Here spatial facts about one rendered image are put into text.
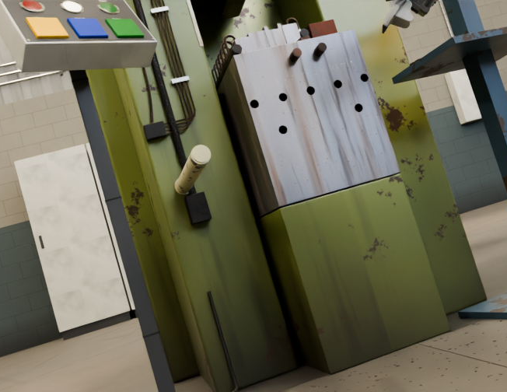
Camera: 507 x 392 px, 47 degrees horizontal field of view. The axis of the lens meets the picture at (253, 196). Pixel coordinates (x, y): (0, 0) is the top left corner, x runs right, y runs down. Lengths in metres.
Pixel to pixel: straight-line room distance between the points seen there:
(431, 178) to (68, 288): 5.49
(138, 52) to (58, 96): 6.48
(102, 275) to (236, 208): 5.25
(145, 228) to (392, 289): 0.95
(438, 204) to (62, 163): 5.62
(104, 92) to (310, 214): 1.01
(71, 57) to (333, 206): 0.78
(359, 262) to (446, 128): 7.21
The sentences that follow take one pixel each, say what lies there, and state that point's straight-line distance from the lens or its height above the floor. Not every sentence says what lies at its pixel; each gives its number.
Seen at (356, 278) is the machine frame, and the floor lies 0.22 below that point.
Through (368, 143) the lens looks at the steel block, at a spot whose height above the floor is 0.58.
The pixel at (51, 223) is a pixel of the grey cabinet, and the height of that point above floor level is 1.30.
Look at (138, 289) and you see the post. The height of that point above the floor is 0.37.
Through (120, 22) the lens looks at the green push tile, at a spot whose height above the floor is 1.03.
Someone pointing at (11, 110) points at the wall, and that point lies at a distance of 8.08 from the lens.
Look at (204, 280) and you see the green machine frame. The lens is 1.76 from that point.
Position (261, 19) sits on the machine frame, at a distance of 2.36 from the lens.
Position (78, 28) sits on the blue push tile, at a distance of 1.52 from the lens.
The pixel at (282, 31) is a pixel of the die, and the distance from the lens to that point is 1.82.
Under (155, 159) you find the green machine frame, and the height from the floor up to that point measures 0.72.
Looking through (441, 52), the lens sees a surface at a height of 0.74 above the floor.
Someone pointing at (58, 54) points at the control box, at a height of 0.94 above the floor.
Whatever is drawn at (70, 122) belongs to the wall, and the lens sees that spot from 7.91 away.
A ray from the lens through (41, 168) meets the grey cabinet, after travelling 7.17.
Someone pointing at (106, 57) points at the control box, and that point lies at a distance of 1.54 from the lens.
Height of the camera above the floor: 0.39
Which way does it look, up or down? 5 degrees up
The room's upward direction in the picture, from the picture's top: 17 degrees counter-clockwise
